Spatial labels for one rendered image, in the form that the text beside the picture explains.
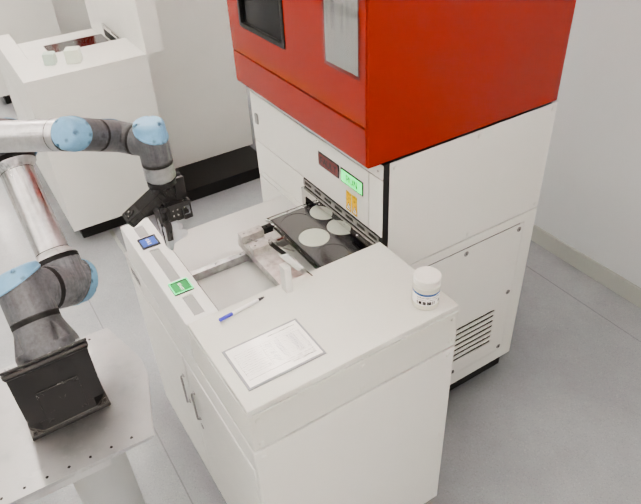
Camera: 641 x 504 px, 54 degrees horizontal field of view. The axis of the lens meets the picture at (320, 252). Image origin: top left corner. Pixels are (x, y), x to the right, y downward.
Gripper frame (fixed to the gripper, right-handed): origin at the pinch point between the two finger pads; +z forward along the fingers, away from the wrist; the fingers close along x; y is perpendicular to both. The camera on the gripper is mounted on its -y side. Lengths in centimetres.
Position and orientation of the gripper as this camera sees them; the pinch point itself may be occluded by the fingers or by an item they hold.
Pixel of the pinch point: (168, 246)
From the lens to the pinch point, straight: 169.9
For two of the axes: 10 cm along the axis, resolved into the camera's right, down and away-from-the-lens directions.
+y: 8.5, -3.5, 4.0
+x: -5.3, -4.9, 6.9
